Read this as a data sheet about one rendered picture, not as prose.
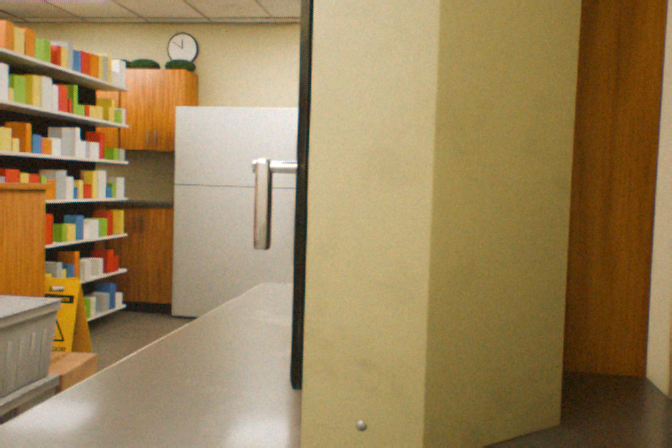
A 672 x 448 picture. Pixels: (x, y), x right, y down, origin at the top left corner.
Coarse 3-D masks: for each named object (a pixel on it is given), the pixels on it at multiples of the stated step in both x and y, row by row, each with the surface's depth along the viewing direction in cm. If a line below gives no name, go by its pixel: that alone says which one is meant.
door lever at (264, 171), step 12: (252, 168) 66; (264, 168) 66; (276, 168) 66; (288, 168) 66; (264, 180) 66; (264, 192) 66; (264, 204) 66; (264, 216) 66; (264, 228) 66; (264, 240) 66
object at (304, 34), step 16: (304, 0) 61; (304, 16) 61; (304, 32) 61; (304, 48) 61; (304, 64) 61; (304, 80) 61; (304, 96) 61; (304, 112) 61; (304, 128) 61; (304, 144) 61; (304, 160) 61; (304, 176) 61
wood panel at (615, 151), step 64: (640, 0) 90; (640, 64) 91; (576, 128) 92; (640, 128) 91; (576, 192) 93; (640, 192) 91; (576, 256) 93; (640, 256) 92; (576, 320) 93; (640, 320) 92
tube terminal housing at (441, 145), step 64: (320, 0) 60; (384, 0) 59; (448, 0) 59; (512, 0) 63; (576, 0) 69; (320, 64) 60; (384, 64) 59; (448, 64) 59; (512, 64) 64; (576, 64) 70; (320, 128) 60; (384, 128) 59; (448, 128) 60; (512, 128) 65; (320, 192) 60; (384, 192) 60; (448, 192) 60; (512, 192) 65; (320, 256) 61; (384, 256) 60; (448, 256) 61; (512, 256) 66; (320, 320) 61; (384, 320) 60; (448, 320) 61; (512, 320) 66; (320, 384) 61; (384, 384) 60; (448, 384) 62; (512, 384) 67
